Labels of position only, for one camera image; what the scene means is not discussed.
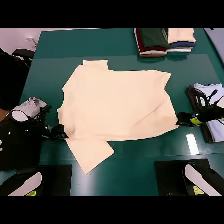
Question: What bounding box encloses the cream T-shirt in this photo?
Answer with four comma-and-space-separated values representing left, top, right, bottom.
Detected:
56, 59, 180, 176

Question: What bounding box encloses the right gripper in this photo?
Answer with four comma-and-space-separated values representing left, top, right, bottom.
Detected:
175, 111, 202, 128

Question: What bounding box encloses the cream folded garment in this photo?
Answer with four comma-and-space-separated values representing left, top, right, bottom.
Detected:
167, 28, 197, 45

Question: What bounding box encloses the pale lilac garment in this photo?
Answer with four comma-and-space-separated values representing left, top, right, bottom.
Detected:
192, 82, 224, 144

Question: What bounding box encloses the red garment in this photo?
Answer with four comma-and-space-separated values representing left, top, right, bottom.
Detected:
133, 28, 168, 58

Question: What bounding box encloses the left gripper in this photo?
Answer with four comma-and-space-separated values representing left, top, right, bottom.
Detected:
49, 123, 70, 140

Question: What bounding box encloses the dark green garment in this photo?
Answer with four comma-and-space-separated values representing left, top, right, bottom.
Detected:
138, 28, 172, 51

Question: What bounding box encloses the blue garment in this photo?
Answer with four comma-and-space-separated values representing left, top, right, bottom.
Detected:
168, 41, 197, 50

